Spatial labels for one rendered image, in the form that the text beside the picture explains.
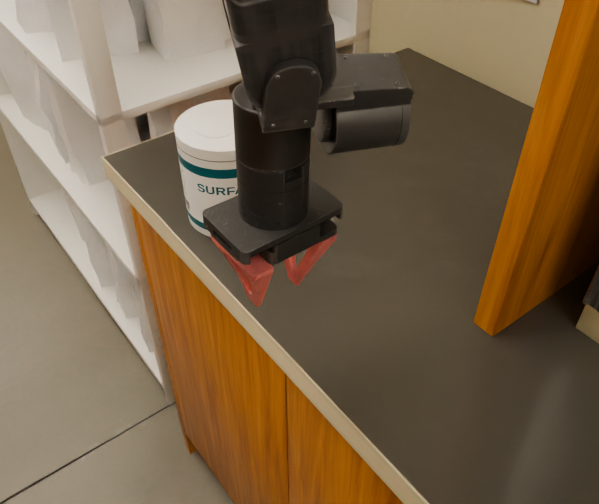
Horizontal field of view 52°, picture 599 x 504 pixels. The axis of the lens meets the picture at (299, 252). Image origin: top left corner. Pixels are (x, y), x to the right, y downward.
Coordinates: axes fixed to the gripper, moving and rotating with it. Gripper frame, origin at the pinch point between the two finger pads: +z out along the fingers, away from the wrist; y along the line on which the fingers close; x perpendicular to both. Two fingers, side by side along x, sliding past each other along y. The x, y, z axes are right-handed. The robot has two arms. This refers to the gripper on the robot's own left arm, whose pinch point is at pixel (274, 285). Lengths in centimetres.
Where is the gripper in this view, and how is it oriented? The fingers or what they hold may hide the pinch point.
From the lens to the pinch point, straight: 57.4
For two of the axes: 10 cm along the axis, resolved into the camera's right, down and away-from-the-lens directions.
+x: -6.1, -5.4, 5.8
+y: 7.9, -4.0, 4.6
